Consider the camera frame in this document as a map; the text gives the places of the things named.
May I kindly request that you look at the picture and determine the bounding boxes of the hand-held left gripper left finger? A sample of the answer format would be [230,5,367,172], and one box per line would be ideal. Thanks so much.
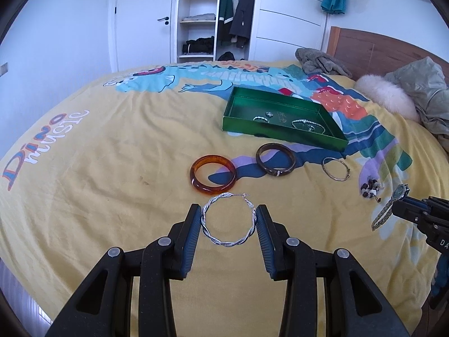
[45,204,203,337]

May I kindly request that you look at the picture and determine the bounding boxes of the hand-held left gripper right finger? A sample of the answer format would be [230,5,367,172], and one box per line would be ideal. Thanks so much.
[255,204,411,337]

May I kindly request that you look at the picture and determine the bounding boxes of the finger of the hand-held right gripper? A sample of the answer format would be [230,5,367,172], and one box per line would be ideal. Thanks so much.
[423,197,449,218]
[390,197,430,223]

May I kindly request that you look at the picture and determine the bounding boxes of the silver green wristwatch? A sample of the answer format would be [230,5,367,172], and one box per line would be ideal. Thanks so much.
[371,183,410,231]

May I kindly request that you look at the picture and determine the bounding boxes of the dark bead bracelet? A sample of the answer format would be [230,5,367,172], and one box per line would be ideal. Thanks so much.
[360,178,383,202]

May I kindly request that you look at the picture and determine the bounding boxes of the amber bangle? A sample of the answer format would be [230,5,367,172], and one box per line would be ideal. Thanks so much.
[190,154,237,195]

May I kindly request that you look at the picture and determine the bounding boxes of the silver bangle with charm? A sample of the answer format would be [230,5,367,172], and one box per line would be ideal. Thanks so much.
[322,157,351,182]

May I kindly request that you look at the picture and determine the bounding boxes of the silver bead chain necklace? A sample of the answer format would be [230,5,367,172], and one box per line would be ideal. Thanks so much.
[291,119,326,135]

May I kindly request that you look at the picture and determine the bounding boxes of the green tray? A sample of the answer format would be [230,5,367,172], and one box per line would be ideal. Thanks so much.
[222,87,349,152]

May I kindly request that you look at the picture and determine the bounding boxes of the dark brown bangle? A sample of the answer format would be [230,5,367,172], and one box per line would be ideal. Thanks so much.
[255,143,297,177]

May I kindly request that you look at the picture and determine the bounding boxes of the grey green jacket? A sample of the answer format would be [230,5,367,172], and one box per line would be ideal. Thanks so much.
[384,56,449,144]

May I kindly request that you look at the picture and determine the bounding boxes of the white fluffy pillow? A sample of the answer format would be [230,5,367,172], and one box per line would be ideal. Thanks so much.
[354,74,421,123]

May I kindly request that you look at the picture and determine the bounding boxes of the wooden headboard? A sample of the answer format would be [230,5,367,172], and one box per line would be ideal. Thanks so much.
[328,26,449,81]

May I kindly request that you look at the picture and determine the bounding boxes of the grey sweater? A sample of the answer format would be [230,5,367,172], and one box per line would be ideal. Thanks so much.
[295,47,352,77]

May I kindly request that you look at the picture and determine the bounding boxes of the folded light clothes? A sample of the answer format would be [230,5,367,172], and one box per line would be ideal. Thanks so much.
[182,13,216,22]

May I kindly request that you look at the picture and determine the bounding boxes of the hanging dark coat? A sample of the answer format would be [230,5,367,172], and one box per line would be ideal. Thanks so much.
[229,0,256,48]

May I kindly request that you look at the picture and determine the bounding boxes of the white door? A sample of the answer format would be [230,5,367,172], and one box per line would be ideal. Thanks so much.
[110,0,176,72]

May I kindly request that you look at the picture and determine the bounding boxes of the hanging green white jacket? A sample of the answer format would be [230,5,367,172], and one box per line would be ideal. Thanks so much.
[216,0,242,46]

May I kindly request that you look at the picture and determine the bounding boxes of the white wardrobe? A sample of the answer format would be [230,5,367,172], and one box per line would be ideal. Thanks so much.
[171,0,330,64]

